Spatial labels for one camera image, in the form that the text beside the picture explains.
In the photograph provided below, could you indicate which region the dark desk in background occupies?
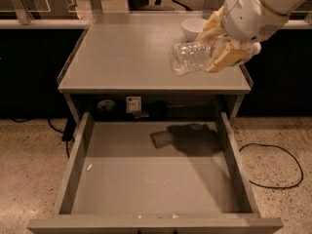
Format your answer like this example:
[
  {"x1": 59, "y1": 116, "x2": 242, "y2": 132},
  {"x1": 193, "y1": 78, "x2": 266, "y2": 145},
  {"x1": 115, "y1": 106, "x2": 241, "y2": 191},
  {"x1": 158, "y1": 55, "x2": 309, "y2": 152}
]
[{"x1": 171, "y1": 0, "x2": 228, "y2": 12}]

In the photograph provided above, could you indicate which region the grey cabinet with top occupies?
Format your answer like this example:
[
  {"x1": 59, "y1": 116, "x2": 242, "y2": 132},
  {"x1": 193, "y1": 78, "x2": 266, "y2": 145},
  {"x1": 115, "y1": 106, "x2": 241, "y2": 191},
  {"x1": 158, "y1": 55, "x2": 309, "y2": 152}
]
[{"x1": 58, "y1": 12, "x2": 251, "y2": 121}]

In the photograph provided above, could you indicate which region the white horizontal rail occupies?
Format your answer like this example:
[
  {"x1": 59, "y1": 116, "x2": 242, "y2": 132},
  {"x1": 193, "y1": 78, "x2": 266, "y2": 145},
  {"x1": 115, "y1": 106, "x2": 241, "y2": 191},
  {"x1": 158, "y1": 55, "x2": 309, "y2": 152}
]
[{"x1": 0, "y1": 19, "x2": 312, "y2": 30}]

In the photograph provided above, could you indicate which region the black floor cable right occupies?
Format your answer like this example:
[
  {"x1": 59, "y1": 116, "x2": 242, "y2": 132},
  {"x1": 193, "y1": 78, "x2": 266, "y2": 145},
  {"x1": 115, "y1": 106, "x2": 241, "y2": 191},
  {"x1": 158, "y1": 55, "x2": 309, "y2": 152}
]
[{"x1": 238, "y1": 142, "x2": 304, "y2": 190}]

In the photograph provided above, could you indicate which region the open grey top drawer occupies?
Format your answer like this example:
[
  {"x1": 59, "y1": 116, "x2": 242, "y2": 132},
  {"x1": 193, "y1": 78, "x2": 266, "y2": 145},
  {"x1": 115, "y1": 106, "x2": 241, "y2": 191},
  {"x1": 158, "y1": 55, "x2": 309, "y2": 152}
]
[{"x1": 28, "y1": 113, "x2": 283, "y2": 234}]

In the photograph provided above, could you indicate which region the clear plastic water bottle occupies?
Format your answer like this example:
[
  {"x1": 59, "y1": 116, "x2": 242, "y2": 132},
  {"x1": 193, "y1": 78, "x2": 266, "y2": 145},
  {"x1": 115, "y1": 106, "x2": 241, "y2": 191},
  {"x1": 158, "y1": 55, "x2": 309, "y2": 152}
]
[{"x1": 169, "y1": 38, "x2": 261, "y2": 75}]

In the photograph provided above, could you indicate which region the black cable left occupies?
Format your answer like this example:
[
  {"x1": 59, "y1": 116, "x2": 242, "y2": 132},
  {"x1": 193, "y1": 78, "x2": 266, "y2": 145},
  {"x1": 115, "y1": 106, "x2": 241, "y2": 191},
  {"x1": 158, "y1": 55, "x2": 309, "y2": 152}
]
[{"x1": 9, "y1": 116, "x2": 76, "y2": 158}]

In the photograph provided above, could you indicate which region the white wall outlet box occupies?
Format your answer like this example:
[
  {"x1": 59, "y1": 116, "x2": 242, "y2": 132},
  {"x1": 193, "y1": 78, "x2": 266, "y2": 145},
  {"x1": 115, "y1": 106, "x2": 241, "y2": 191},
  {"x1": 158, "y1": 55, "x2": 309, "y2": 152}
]
[{"x1": 126, "y1": 97, "x2": 141, "y2": 113}]

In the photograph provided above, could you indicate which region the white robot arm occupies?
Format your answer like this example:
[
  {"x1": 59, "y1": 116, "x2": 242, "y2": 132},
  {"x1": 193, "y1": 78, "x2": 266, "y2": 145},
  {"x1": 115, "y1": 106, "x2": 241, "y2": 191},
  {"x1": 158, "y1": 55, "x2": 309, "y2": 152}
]
[{"x1": 197, "y1": 0, "x2": 306, "y2": 72}]

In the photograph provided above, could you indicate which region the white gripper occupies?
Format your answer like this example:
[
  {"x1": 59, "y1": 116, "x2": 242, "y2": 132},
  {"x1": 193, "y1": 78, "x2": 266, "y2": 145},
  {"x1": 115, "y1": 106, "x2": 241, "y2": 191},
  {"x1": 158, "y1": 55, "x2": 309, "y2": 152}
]
[{"x1": 197, "y1": 0, "x2": 289, "y2": 73}]

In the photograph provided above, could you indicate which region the white ceramic bowl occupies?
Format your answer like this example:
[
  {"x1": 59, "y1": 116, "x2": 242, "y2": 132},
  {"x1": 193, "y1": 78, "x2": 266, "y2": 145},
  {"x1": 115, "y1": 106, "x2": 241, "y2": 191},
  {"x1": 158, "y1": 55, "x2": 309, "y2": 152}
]
[{"x1": 181, "y1": 19, "x2": 207, "y2": 41}]

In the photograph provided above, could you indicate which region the round grey wall socket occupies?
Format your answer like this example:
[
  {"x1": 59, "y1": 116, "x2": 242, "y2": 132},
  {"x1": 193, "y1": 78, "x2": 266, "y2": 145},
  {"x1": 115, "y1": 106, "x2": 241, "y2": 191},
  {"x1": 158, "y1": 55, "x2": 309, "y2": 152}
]
[{"x1": 97, "y1": 99, "x2": 116, "y2": 111}]

